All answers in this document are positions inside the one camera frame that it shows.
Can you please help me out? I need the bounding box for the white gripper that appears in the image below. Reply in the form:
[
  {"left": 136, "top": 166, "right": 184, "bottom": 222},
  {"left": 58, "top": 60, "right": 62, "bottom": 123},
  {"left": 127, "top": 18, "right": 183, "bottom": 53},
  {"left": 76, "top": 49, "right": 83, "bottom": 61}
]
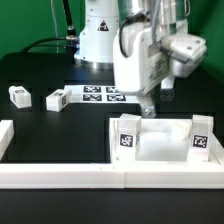
[{"left": 113, "top": 26, "right": 175, "bottom": 118}]

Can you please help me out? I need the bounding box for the white U-shaped obstacle fence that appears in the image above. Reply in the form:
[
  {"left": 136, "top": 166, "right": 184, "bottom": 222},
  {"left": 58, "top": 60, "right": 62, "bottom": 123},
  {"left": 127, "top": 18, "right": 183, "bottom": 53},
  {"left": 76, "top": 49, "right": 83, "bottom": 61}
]
[{"left": 0, "top": 119, "right": 224, "bottom": 190}]

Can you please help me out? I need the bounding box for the white square tabletop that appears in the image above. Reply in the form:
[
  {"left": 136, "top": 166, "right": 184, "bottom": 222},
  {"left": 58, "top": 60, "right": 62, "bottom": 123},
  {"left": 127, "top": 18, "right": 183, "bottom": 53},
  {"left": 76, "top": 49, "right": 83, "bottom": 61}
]
[{"left": 109, "top": 118, "right": 224, "bottom": 165}]

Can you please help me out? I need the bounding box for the black cable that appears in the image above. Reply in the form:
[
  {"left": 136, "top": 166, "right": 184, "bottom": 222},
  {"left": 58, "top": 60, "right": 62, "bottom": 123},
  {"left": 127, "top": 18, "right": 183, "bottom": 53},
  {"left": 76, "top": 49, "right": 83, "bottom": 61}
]
[{"left": 20, "top": 0, "right": 81, "bottom": 54}]

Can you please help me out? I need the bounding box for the white fiducial marker sheet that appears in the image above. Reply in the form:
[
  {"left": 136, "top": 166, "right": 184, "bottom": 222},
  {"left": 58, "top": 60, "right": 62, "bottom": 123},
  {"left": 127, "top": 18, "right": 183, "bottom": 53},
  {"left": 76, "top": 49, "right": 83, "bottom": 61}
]
[{"left": 64, "top": 85, "right": 138, "bottom": 104}]

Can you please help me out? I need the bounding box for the grey braided camera cable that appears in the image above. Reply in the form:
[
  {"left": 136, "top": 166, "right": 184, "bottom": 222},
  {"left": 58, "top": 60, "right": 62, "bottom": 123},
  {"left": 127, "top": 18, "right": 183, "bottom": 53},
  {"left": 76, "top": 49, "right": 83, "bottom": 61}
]
[{"left": 119, "top": 0, "right": 168, "bottom": 58}]

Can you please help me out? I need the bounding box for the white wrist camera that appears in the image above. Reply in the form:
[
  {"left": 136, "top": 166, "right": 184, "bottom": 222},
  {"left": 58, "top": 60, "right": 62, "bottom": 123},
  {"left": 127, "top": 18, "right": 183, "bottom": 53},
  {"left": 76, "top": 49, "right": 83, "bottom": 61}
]
[{"left": 162, "top": 33, "right": 207, "bottom": 78}]

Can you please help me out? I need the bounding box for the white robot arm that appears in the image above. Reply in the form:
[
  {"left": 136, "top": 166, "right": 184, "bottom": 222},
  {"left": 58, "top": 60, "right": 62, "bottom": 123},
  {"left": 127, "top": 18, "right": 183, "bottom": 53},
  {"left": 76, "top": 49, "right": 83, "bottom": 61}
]
[{"left": 74, "top": 0, "right": 192, "bottom": 118}]

